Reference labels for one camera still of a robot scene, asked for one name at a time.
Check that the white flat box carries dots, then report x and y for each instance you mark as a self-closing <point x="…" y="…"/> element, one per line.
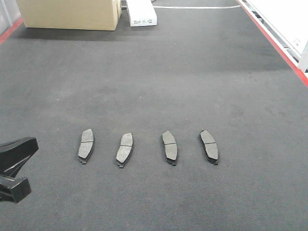
<point x="141" y="13"/>

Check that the cardboard box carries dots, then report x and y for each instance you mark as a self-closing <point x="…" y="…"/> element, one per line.
<point x="71" y="14"/>

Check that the second-right grey brake pad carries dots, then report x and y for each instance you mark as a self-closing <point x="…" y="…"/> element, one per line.
<point x="170" y="147"/>

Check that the white machine side frame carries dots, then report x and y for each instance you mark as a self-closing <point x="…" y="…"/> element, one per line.
<point x="289" y="20"/>

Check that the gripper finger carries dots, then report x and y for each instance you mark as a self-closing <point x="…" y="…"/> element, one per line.
<point x="14" y="190"/>
<point x="14" y="154"/>

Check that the black conveyor belt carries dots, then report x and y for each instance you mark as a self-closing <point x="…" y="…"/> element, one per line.
<point x="205" y="66"/>

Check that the red conveyor edge rail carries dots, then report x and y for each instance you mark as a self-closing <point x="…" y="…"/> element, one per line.
<point x="274" y="42"/>

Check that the second-left grey brake pad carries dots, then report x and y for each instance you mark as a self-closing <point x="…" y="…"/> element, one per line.
<point x="125" y="150"/>

